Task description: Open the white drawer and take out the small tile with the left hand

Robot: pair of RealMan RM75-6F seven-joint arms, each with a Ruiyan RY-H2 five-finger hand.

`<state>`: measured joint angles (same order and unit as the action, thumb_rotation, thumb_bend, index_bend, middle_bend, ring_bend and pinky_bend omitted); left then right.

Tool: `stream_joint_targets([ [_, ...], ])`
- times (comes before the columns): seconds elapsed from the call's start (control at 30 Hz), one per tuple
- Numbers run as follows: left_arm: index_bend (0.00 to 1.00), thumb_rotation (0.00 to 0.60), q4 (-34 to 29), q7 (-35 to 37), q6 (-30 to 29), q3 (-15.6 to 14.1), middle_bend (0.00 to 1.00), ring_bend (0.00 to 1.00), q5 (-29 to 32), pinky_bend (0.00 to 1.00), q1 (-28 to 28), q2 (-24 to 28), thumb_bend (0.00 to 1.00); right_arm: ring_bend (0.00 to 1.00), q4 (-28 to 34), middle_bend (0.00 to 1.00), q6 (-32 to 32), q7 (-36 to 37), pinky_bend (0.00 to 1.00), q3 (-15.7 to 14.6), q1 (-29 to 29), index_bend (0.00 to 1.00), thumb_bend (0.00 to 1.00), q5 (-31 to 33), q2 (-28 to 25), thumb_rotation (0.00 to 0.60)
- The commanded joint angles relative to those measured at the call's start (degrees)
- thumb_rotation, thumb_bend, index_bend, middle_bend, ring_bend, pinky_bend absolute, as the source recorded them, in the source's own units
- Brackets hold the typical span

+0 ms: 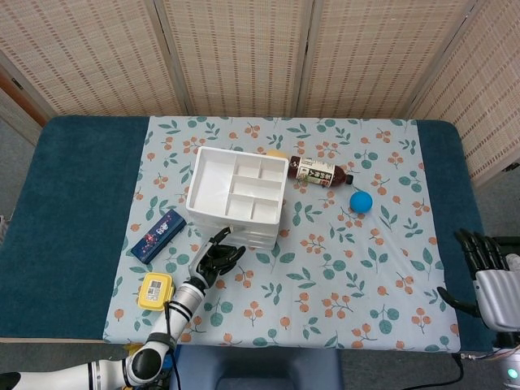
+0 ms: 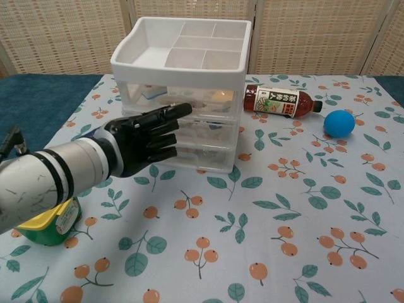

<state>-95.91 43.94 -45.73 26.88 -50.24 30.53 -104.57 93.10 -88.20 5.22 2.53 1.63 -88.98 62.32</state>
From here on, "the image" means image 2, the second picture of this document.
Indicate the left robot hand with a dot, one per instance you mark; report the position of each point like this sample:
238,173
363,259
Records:
145,139

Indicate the clear drawer holding pen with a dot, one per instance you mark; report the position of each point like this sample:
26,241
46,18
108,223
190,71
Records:
132,94

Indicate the white mahjong tile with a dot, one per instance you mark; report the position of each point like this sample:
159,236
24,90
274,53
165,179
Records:
154,92

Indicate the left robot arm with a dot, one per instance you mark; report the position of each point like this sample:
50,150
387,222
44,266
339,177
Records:
47,180

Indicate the clear plastic drawer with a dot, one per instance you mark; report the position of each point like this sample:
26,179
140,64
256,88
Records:
205,132
202,158

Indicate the white plastic drawer organizer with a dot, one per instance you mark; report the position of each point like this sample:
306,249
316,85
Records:
176,75

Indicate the wooden pen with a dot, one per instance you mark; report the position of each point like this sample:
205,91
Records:
200,104

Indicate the green tub with yellow lid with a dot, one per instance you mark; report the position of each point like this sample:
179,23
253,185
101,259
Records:
47,230

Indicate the floral fruit print tablecloth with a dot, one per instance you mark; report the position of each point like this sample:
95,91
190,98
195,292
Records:
252,221

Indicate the brown tea bottle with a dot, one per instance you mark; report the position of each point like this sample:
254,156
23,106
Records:
277,102

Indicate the blue ball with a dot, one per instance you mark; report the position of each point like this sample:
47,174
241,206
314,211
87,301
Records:
339,123

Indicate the woven bamboo folding screen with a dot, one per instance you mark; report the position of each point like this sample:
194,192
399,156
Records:
315,38

